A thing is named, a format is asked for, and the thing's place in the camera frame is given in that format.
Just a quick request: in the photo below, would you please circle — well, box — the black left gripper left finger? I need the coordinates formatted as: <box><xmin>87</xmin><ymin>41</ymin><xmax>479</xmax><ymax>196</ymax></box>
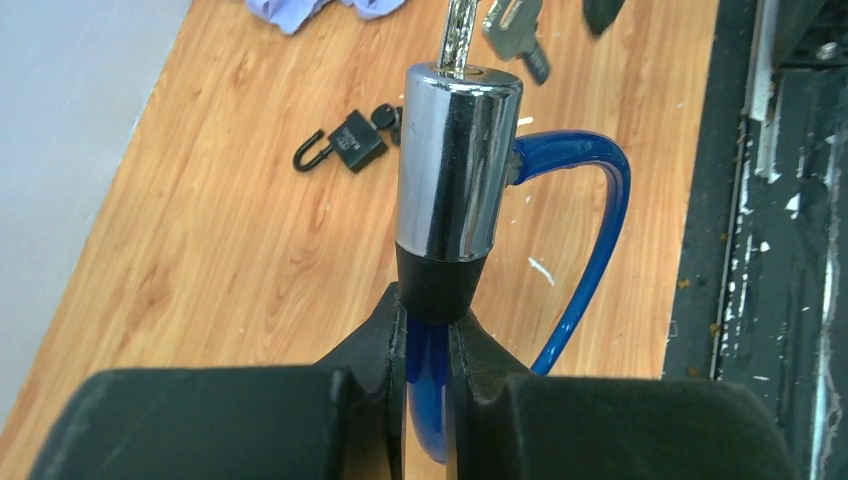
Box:
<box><xmin>29</xmin><ymin>284</ymin><xmax>406</xmax><ymax>479</ymax></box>

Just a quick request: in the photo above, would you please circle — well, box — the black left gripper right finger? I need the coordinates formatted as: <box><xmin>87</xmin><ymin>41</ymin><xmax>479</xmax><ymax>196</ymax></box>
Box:
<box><xmin>447</xmin><ymin>315</ymin><xmax>797</xmax><ymax>479</ymax></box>

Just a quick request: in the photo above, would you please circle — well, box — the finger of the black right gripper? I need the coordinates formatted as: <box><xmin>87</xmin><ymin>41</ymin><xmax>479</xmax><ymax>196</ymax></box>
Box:
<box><xmin>582</xmin><ymin>0</ymin><xmax>625</xmax><ymax>37</ymax></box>

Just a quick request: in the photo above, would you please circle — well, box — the key bunch with ring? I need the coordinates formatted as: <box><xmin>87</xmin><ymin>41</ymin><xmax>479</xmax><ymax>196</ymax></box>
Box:
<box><xmin>437</xmin><ymin>0</ymin><xmax>550</xmax><ymax>85</ymax></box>

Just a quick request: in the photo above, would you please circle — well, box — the blue cable lock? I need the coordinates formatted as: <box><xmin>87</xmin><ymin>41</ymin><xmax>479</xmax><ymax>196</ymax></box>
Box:
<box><xmin>395</xmin><ymin>63</ymin><xmax>631</xmax><ymax>463</ymax></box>

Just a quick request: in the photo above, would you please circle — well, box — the black-head padlock key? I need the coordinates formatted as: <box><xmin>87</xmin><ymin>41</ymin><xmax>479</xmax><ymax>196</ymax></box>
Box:
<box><xmin>370</xmin><ymin>103</ymin><xmax>403</xmax><ymax>146</ymax></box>

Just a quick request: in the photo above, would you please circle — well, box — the crumpled light blue cloth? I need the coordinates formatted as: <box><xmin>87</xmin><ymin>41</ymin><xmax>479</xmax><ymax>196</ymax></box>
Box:
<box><xmin>245</xmin><ymin>0</ymin><xmax>405</xmax><ymax>35</ymax></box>

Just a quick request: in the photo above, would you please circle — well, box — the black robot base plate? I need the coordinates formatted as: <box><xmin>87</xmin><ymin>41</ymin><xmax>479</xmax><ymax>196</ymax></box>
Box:
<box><xmin>663</xmin><ymin>1</ymin><xmax>847</xmax><ymax>479</ymax></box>

